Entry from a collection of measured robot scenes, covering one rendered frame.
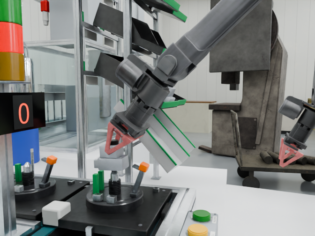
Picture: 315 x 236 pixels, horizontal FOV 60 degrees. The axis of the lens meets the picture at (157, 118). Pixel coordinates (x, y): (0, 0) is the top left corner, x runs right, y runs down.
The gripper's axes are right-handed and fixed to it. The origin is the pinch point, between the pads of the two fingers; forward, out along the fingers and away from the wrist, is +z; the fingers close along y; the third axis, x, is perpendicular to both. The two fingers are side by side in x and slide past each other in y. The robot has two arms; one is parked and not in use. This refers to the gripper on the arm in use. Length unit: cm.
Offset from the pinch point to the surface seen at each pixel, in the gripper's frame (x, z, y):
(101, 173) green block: 1.4, 7.4, -0.7
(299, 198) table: 56, -12, -45
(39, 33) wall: -358, 122, -419
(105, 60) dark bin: -25.1, -10.7, -23.8
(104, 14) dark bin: -34.0, -22.2, -24.0
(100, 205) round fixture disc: 7.1, 8.9, 7.1
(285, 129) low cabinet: 197, -20, -791
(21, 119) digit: -12.3, -2.0, 19.6
